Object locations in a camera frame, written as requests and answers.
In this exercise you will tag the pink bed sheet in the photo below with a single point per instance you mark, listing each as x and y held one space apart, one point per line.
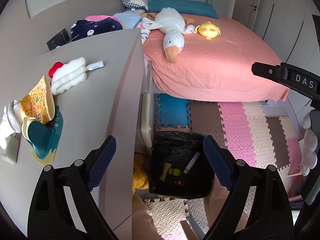
215 70

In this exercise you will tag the black wall switch panel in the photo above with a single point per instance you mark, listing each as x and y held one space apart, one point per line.
60 39

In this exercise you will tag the teal long pillow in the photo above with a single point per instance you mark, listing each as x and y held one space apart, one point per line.
184 7

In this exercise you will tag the navy cartoon blanket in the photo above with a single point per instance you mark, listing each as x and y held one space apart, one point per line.
83 28

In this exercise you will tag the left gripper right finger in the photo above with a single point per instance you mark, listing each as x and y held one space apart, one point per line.
216 158

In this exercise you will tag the white door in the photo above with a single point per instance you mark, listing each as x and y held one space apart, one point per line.
245 12

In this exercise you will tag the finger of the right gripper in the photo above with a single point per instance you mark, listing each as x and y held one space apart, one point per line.
298 79

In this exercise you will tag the checkered patchwork pillow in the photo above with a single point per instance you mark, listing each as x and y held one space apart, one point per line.
136 4

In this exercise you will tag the red heart toy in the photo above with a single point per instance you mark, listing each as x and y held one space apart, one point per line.
54 68

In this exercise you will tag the white goose plush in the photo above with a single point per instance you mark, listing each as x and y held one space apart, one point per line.
170 22

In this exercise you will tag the white quilted cloth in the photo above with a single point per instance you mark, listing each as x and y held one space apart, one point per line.
11 122

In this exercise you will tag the blue foam floor tile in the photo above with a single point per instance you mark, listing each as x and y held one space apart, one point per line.
171 113

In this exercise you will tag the yellow corn snack bag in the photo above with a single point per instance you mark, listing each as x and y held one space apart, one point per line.
39 102

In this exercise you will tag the light blue knit blanket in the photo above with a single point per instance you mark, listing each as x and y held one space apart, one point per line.
128 20

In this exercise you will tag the white fluffy chair cushion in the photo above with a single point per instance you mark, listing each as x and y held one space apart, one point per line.
311 142

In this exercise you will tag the pink foam floor tile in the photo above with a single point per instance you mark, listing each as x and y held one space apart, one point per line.
237 133

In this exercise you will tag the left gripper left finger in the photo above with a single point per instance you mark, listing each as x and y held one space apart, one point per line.
98 161

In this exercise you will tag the yellow chick plush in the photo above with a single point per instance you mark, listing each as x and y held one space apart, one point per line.
208 30

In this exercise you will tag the grey foam corner guard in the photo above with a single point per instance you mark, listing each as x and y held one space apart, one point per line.
11 153

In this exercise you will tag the black trash bin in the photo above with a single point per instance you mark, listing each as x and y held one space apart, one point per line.
191 176

